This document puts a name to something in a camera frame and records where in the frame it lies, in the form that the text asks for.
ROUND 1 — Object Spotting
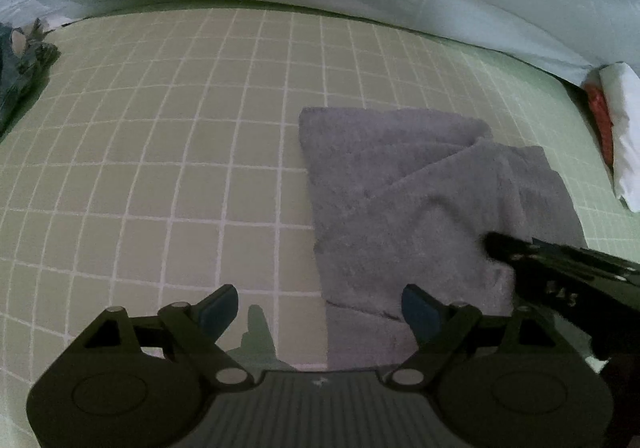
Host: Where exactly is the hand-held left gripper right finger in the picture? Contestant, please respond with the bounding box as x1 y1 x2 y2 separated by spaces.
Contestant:
385 284 560 386

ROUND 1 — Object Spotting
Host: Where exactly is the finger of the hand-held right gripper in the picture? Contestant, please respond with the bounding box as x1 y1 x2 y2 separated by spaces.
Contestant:
481 231 640 285

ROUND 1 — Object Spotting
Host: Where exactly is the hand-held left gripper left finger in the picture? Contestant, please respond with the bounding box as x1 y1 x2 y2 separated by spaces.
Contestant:
80 284 256 386

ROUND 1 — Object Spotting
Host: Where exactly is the grey towel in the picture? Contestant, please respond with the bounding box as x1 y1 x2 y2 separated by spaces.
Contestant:
298 106 588 371

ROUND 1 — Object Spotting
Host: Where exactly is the red patterned cloth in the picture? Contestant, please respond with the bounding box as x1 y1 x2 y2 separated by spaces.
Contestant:
582 82 616 169

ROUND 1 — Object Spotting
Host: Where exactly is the white and red cloth bundle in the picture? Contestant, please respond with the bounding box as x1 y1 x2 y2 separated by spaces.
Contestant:
598 62 640 213

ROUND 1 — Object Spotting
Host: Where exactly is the green checked bed sheet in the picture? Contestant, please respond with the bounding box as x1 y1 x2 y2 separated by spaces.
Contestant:
0 2 640 448

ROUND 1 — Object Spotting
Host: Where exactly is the blue patterned cloth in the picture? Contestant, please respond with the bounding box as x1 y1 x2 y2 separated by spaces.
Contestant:
0 18 62 139

